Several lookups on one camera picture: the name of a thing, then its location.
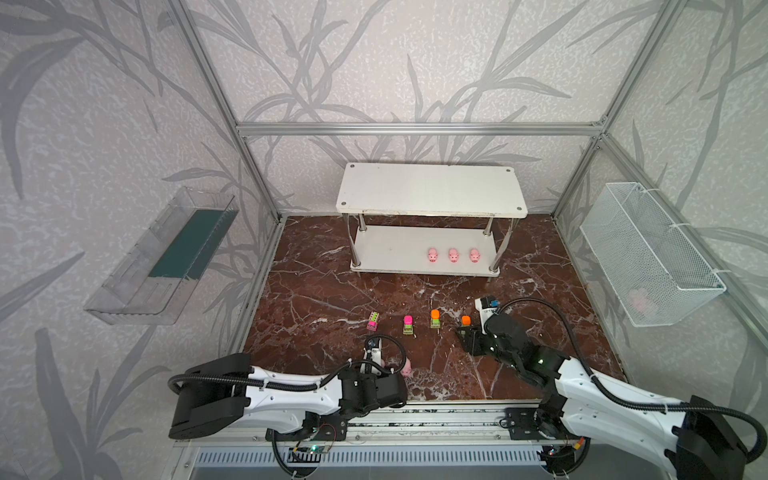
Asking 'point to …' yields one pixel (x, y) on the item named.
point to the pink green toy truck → (372, 324)
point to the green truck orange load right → (466, 321)
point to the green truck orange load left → (435, 319)
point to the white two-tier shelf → (428, 219)
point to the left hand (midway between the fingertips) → (389, 368)
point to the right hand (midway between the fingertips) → (460, 321)
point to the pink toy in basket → (638, 298)
